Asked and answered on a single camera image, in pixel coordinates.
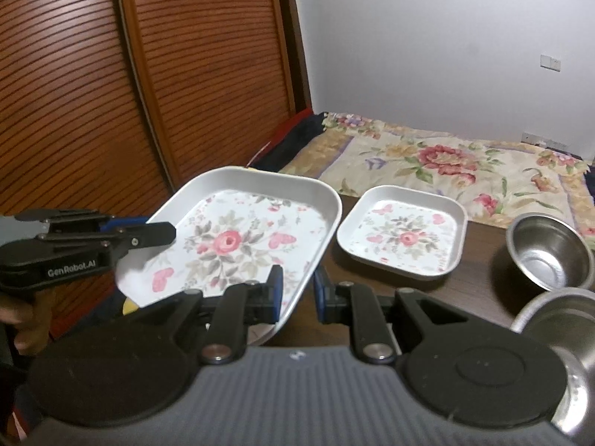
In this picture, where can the white wall outlet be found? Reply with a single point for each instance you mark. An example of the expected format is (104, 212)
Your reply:
(531, 137)

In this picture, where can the floral blanket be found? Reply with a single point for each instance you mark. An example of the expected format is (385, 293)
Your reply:
(441, 162)

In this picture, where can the small floral square plate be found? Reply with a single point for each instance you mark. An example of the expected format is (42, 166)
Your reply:
(404, 237)

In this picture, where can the white wall switch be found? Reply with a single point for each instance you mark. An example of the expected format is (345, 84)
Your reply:
(551, 62)

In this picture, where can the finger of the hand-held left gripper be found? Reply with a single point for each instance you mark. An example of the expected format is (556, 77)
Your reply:
(123, 223)
(153, 236)

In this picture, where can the small steel bowl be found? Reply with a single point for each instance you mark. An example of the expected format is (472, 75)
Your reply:
(548, 251)

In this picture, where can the dark blue and red bedding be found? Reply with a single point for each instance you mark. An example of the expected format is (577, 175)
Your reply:
(293, 141)

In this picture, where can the person's left hand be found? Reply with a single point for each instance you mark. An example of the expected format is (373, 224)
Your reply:
(30, 334)

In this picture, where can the large floral rectangular plate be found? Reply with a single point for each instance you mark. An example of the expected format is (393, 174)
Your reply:
(232, 241)

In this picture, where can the wooden louvred wardrobe door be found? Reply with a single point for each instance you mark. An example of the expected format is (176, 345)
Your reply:
(209, 55)
(56, 102)

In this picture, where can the yellow and black cloth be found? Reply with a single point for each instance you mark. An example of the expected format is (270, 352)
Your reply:
(130, 305)

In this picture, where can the wooden wardrobe frame post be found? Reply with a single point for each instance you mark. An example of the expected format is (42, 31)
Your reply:
(293, 32)

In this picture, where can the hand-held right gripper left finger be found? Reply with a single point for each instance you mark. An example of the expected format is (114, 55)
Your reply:
(277, 288)

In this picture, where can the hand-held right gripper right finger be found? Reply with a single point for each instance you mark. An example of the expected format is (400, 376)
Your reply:
(319, 297)

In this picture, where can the large steel bowl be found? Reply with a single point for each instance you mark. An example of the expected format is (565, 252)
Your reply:
(571, 325)

